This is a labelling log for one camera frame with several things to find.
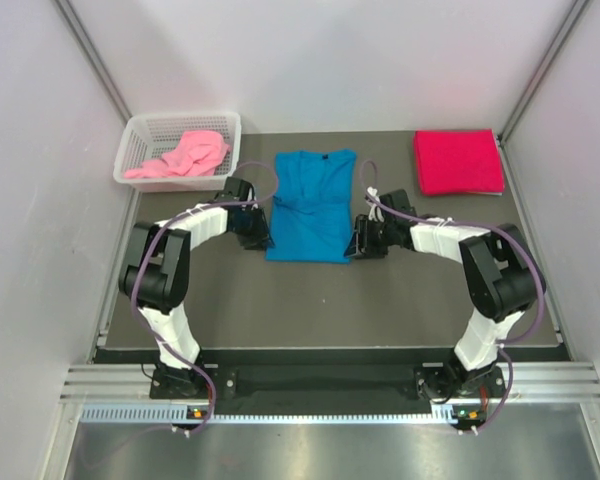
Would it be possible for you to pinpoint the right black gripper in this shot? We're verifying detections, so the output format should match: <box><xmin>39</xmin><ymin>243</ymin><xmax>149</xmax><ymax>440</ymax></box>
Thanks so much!
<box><xmin>344</xmin><ymin>214</ymin><xmax>396</xmax><ymax>260</ymax></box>

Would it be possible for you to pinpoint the blue t shirt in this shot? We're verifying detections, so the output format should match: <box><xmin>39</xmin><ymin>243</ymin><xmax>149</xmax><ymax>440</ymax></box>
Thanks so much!
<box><xmin>265</xmin><ymin>149</ymin><xmax>357</xmax><ymax>264</ymax></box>

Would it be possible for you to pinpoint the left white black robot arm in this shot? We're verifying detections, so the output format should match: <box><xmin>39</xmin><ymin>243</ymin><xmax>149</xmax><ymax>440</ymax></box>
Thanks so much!
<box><xmin>118</xmin><ymin>177</ymin><xmax>274</xmax><ymax>401</ymax></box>

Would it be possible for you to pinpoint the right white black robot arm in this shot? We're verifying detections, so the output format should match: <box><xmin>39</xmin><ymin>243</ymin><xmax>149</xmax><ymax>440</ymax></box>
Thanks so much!
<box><xmin>345</xmin><ymin>188</ymin><xmax>546</xmax><ymax>403</ymax></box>

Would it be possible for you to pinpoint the pink t shirt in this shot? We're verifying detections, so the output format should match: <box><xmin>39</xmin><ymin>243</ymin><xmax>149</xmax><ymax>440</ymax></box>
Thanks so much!
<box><xmin>124</xmin><ymin>130</ymin><xmax>231</xmax><ymax>179</ymax></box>

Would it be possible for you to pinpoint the folded red t shirt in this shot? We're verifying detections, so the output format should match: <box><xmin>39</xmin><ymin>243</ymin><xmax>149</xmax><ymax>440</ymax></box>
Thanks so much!
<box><xmin>413</xmin><ymin>130</ymin><xmax>505</xmax><ymax>196</ymax></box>

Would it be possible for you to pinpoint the white plastic basket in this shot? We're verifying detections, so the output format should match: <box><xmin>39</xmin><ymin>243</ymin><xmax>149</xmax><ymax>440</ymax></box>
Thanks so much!
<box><xmin>113</xmin><ymin>111</ymin><xmax>242</xmax><ymax>193</ymax></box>

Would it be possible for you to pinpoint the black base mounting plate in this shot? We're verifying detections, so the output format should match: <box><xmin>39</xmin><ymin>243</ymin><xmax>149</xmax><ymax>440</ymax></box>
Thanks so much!
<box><xmin>148</xmin><ymin>349</ymin><xmax>506</xmax><ymax>416</ymax></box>

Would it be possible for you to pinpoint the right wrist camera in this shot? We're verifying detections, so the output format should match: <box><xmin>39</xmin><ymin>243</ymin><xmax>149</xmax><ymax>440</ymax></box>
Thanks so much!
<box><xmin>365</xmin><ymin>186</ymin><xmax>385</xmax><ymax>223</ymax></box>

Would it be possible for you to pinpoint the slotted grey cable duct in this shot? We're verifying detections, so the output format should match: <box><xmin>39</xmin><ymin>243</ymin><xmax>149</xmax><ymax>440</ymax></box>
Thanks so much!
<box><xmin>80</xmin><ymin>404</ymin><xmax>484</xmax><ymax>426</ymax></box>

